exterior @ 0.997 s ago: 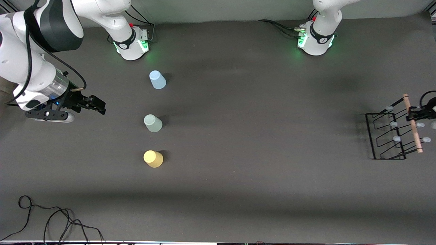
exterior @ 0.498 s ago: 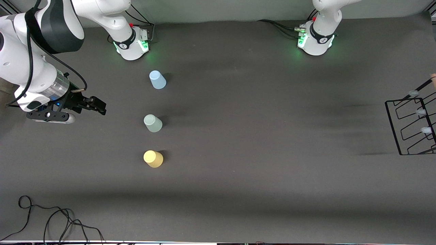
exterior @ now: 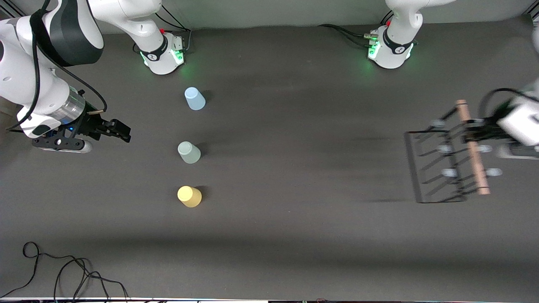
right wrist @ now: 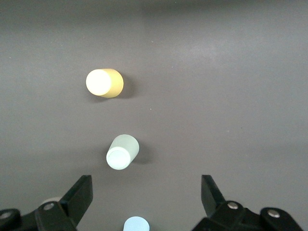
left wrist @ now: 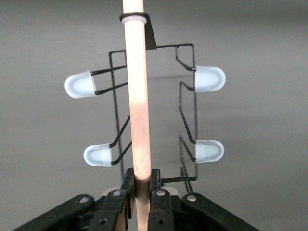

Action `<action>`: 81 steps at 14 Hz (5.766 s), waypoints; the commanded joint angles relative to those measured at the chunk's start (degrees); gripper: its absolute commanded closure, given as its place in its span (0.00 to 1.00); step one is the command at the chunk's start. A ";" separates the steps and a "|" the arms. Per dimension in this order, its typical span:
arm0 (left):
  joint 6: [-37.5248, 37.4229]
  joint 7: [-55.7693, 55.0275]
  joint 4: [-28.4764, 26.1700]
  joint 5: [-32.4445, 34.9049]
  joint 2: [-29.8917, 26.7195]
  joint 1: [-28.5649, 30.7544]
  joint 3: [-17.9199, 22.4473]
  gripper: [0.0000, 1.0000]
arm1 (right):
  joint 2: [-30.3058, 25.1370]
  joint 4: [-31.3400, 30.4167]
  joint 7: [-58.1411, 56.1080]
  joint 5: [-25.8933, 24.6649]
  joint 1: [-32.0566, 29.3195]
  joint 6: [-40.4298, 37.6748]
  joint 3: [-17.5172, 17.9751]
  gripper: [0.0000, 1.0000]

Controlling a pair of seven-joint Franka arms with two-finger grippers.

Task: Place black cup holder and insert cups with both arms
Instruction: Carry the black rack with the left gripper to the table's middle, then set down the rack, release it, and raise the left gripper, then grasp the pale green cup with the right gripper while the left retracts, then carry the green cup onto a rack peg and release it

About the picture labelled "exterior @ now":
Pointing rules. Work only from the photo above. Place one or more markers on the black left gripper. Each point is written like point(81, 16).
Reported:
point(487, 128)

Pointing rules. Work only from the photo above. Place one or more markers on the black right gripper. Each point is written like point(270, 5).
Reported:
point(92, 124)

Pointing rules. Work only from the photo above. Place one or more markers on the pale green plastic cup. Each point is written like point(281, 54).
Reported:
point(189, 153)

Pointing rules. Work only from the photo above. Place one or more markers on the yellow plastic cup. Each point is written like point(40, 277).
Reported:
point(190, 197)

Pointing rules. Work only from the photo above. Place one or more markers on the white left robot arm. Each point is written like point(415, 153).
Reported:
point(396, 54)

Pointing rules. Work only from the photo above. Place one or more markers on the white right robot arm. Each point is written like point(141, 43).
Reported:
point(21, 75)

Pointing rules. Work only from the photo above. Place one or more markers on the light blue plastic cup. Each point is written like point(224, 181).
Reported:
point(195, 100)

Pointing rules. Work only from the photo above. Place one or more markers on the dark grey table cloth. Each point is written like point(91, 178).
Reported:
point(337, 231)

